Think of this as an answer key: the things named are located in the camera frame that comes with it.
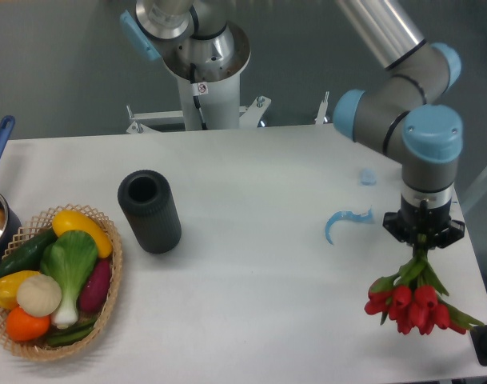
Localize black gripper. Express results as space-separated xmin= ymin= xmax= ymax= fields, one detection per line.
xmin=382 ymin=198 xmax=465 ymax=249

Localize red tulip bouquet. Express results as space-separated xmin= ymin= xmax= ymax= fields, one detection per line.
xmin=364 ymin=238 xmax=484 ymax=335

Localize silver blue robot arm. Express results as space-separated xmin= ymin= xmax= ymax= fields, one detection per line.
xmin=119 ymin=1 xmax=465 ymax=250

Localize curved blue plastic strip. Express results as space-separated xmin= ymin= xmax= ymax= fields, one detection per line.
xmin=323 ymin=205 xmax=375 ymax=246

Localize small blue plastic cap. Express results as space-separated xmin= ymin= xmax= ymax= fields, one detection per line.
xmin=360 ymin=168 xmax=377 ymax=186

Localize dark grey ribbed vase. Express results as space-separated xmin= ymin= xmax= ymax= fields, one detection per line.
xmin=118 ymin=170 xmax=182 ymax=254

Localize purple sweet potato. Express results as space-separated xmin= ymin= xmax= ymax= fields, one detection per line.
xmin=78 ymin=258 xmax=111 ymax=313

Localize green bok choy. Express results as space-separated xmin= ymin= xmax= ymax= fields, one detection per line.
xmin=41 ymin=230 xmax=98 ymax=330

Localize green beans in basket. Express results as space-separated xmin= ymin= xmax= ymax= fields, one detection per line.
xmin=46 ymin=318 xmax=97 ymax=347

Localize dark green cucumber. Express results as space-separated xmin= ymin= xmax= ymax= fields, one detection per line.
xmin=0 ymin=229 xmax=57 ymax=278

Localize woven wicker basket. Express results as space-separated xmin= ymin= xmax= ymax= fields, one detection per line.
xmin=0 ymin=204 xmax=122 ymax=362

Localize orange fruit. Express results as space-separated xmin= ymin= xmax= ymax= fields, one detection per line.
xmin=6 ymin=306 xmax=50 ymax=342

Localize yellow bell pepper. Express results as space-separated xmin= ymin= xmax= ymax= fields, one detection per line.
xmin=0 ymin=270 xmax=39 ymax=310

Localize white frame at right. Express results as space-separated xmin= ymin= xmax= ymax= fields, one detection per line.
xmin=460 ymin=166 xmax=487 ymax=213

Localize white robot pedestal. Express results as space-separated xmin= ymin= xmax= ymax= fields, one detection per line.
xmin=125 ymin=19 xmax=331 ymax=135

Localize black cable on pedestal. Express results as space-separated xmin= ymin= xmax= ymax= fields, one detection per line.
xmin=188 ymin=62 xmax=209 ymax=131

